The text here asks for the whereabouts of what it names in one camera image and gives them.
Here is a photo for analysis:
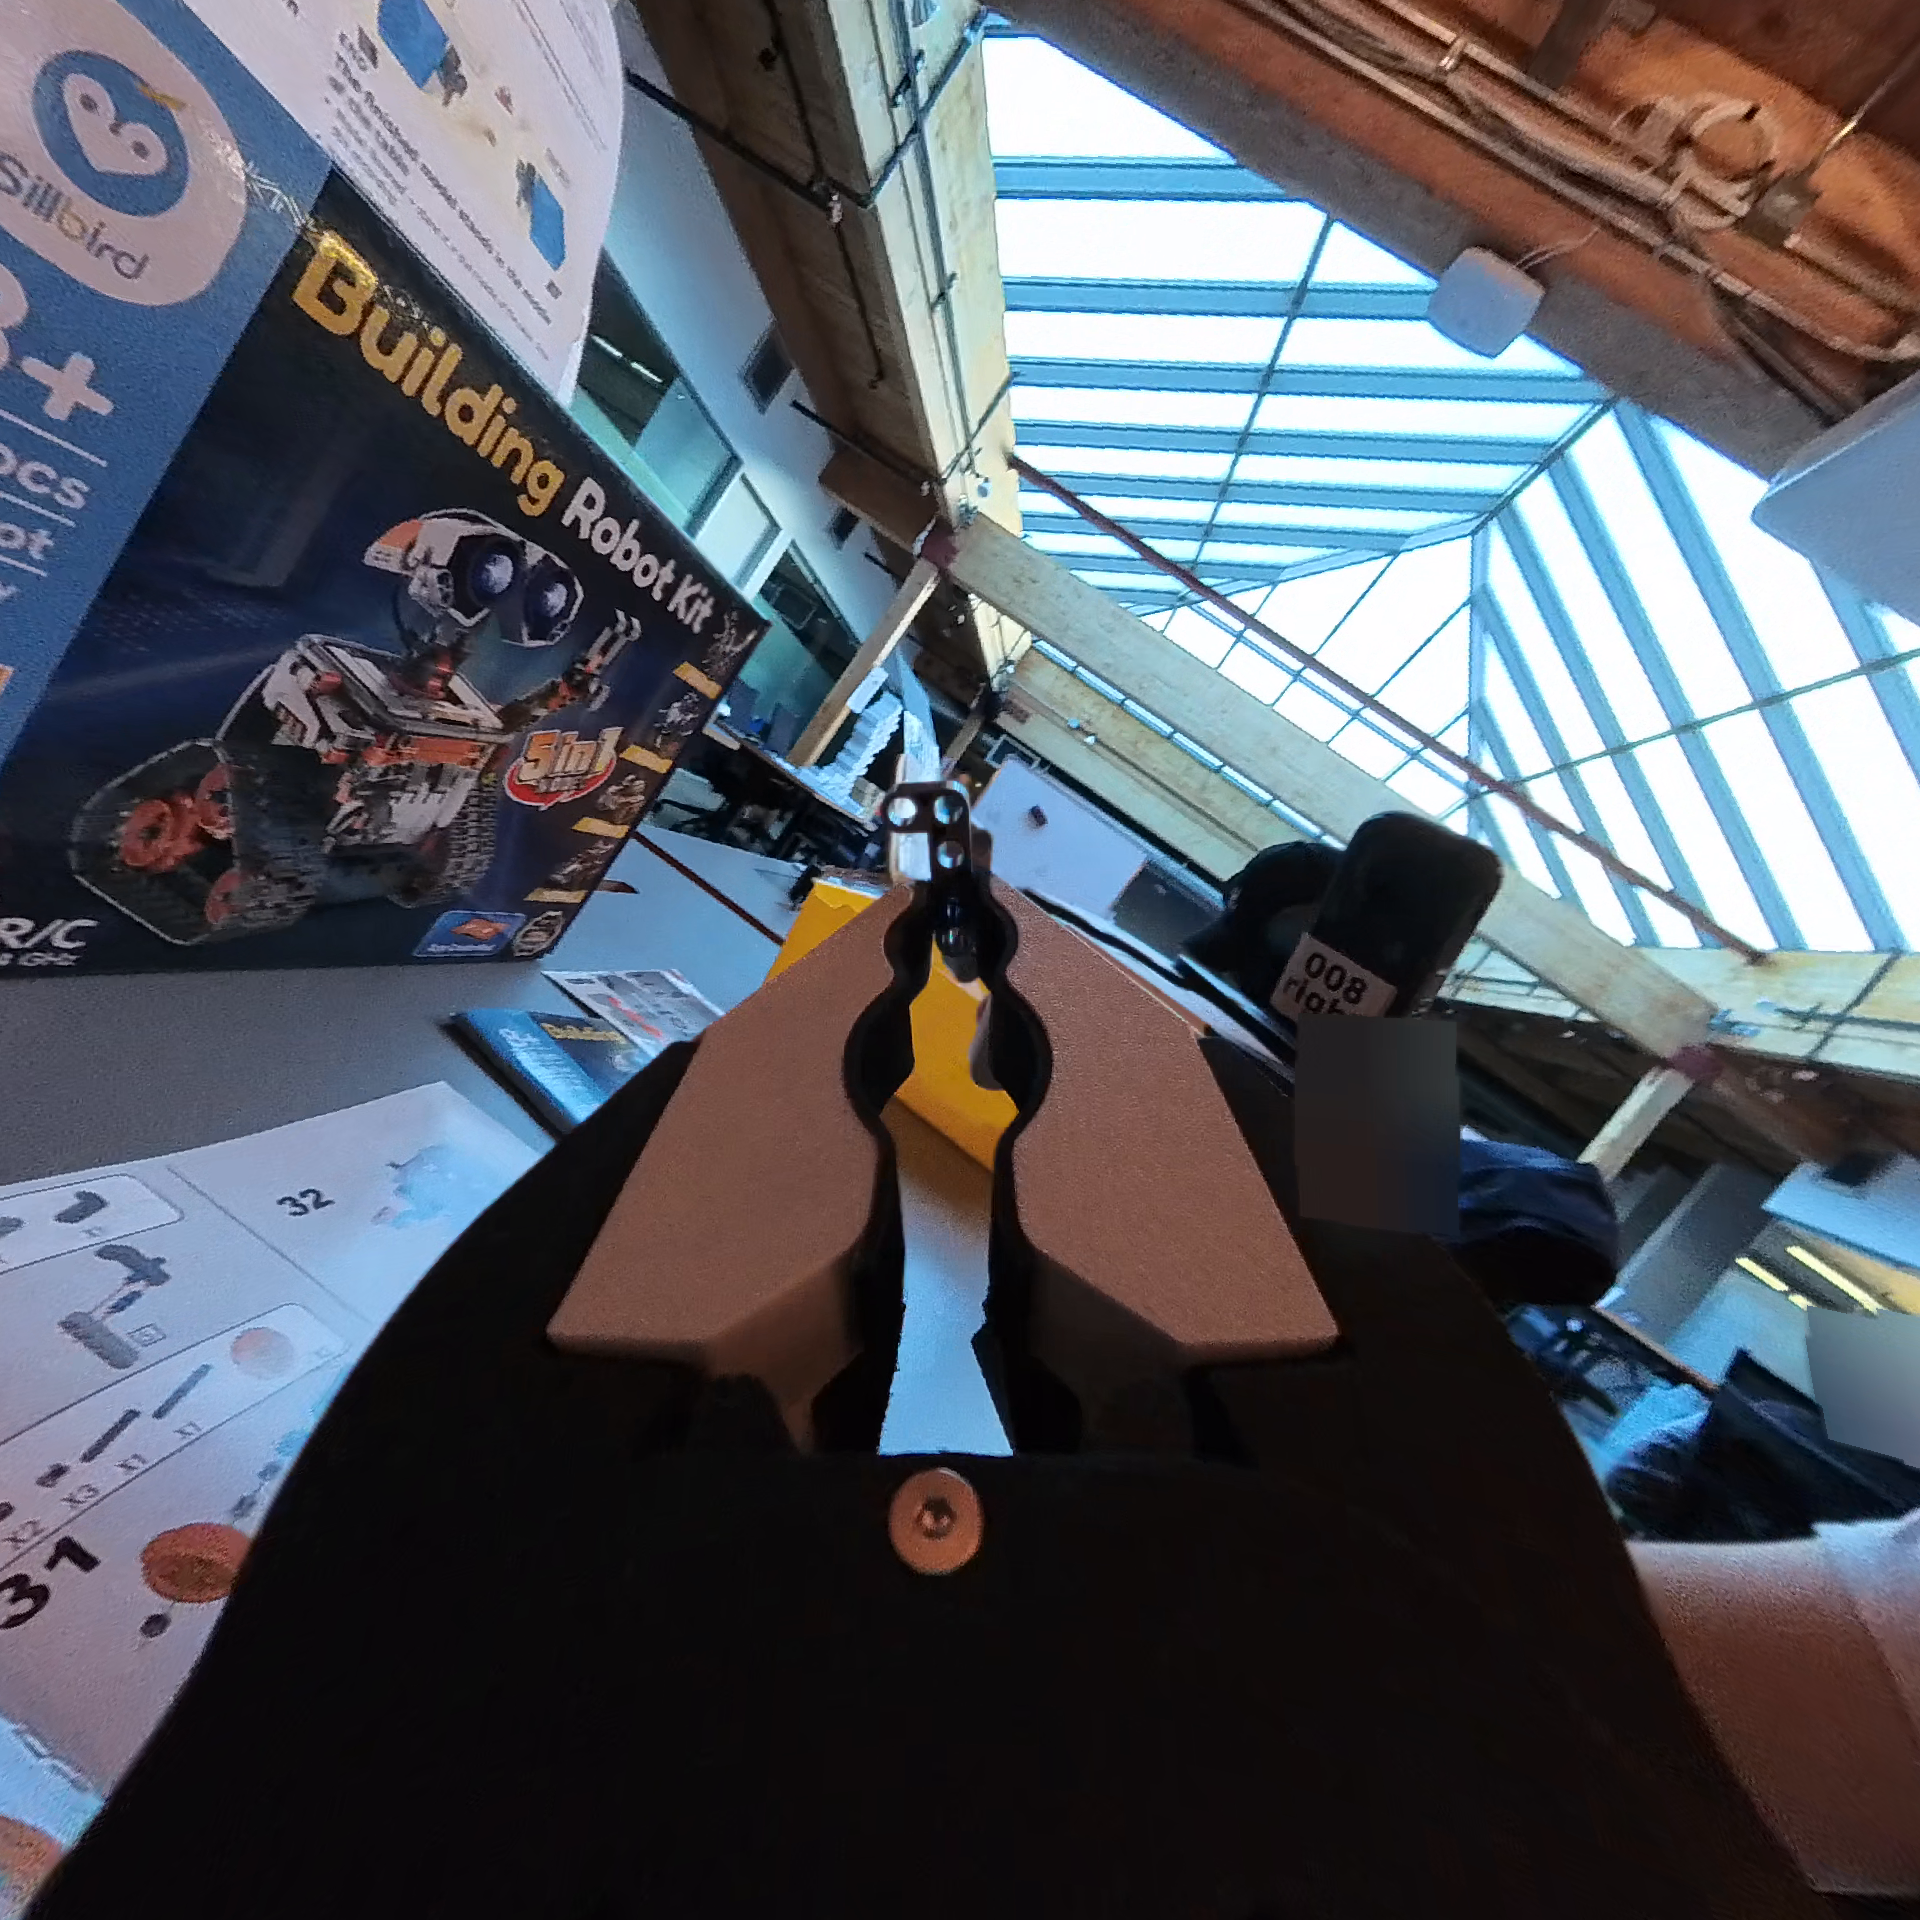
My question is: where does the blue instruction booklet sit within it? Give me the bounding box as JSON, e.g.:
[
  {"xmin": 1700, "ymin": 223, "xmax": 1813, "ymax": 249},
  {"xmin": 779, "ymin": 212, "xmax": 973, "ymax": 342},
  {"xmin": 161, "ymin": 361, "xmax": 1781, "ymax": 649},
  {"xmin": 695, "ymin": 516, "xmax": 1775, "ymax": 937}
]
[{"xmin": 451, "ymin": 1005, "xmax": 666, "ymax": 1136}]

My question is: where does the person's right forearm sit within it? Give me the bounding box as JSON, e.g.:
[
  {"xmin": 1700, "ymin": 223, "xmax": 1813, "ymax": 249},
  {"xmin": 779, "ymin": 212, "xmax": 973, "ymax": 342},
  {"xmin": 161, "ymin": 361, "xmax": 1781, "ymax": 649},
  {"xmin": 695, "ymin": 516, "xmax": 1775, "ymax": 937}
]
[{"xmin": 1627, "ymin": 1537, "xmax": 1885, "ymax": 1896}]

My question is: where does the robot sticker sheet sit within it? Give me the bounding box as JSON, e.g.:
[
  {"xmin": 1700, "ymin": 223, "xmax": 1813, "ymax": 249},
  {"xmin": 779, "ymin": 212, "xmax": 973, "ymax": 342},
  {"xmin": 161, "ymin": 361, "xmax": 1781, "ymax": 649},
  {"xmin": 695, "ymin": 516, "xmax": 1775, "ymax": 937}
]
[{"xmin": 543, "ymin": 969, "xmax": 723, "ymax": 1048}]

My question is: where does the grey desk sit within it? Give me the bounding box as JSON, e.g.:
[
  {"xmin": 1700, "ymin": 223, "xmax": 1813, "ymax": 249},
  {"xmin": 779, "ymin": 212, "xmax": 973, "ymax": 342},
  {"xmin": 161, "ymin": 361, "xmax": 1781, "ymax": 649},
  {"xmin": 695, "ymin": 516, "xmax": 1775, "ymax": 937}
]
[{"xmin": 0, "ymin": 821, "xmax": 999, "ymax": 1457}]

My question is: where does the yellow plastic bin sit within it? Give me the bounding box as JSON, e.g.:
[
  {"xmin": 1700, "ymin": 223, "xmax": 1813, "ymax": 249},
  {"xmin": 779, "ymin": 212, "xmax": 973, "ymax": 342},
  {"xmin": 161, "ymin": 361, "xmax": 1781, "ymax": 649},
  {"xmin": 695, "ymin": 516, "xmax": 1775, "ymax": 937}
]
[{"xmin": 767, "ymin": 876, "xmax": 1025, "ymax": 1170}]

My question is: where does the navy jacket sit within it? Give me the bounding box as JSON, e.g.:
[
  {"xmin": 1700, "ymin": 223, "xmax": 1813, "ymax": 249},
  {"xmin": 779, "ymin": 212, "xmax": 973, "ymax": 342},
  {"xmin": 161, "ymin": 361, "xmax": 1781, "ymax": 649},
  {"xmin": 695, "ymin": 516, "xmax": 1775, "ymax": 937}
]
[{"xmin": 1455, "ymin": 1133, "xmax": 1625, "ymax": 1311}]

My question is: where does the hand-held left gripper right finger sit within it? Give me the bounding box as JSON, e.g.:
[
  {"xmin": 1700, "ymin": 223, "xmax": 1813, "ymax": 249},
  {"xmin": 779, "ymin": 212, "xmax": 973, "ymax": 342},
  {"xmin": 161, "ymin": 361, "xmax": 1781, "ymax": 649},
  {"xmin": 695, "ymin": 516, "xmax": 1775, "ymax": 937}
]
[{"xmin": 973, "ymin": 874, "xmax": 1342, "ymax": 1451}]

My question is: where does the white instruction poster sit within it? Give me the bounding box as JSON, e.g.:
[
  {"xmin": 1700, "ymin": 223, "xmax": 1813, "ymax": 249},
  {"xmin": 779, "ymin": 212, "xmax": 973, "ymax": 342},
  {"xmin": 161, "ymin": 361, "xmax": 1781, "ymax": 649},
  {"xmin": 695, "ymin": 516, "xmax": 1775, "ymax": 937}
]
[{"xmin": 186, "ymin": 0, "xmax": 626, "ymax": 400}]

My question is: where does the white ceiling box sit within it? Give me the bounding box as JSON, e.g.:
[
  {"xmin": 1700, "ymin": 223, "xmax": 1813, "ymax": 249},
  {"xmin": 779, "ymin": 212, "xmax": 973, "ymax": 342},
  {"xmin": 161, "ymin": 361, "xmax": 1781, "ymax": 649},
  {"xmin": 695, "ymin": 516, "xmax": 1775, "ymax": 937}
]
[{"xmin": 1751, "ymin": 376, "xmax": 1920, "ymax": 631}]

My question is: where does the open white instruction booklet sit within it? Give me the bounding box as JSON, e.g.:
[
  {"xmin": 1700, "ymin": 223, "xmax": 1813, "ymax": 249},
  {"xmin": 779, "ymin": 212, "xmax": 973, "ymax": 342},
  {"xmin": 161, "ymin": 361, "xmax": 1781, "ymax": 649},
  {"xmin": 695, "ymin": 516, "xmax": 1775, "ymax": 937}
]
[{"xmin": 0, "ymin": 1080, "xmax": 545, "ymax": 1920}]

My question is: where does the whiteboard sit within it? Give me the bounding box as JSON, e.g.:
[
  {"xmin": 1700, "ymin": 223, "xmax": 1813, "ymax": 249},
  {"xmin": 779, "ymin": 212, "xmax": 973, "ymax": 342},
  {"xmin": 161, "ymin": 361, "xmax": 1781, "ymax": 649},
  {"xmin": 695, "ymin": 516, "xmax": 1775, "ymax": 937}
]
[{"xmin": 970, "ymin": 759, "xmax": 1153, "ymax": 921}]

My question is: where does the grey holed beam with blue pin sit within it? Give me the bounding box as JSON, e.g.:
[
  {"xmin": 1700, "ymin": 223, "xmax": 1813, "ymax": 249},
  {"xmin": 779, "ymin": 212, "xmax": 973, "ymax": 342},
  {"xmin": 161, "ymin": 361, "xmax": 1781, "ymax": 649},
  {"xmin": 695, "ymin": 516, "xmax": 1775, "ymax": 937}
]
[{"xmin": 881, "ymin": 782, "xmax": 995, "ymax": 962}]

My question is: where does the grey table with wooden edge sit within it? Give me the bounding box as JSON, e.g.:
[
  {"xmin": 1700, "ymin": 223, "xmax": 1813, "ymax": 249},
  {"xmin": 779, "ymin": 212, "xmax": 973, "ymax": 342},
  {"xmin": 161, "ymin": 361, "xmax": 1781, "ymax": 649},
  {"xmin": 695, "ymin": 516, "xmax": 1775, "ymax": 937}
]
[{"xmin": 632, "ymin": 821, "xmax": 840, "ymax": 949}]

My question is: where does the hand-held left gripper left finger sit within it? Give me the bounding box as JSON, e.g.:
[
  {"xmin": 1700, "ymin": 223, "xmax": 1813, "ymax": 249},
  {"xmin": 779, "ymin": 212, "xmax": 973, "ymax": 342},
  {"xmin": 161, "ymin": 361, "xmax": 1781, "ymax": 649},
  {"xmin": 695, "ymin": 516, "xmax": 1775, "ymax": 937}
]
[{"xmin": 545, "ymin": 881, "xmax": 924, "ymax": 1451}]

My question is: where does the robot kit box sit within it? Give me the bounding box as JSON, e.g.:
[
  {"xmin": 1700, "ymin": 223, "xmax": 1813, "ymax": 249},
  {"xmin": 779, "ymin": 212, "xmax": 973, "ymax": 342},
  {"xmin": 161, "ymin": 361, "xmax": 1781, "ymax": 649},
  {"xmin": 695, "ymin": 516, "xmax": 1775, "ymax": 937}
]
[{"xmin": 0, "ymin": 0, "xmax": 771, "ymax": 981}]

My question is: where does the small white ceiling device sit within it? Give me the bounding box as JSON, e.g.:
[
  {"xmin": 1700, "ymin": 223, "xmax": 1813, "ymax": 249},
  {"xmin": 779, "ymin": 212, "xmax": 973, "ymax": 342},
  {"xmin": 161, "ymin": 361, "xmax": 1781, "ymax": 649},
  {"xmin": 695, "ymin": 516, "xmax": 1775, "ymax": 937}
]
[{"xmin": 1425, "ymin": 249, "xmax": 1548, "ymax": 361}]

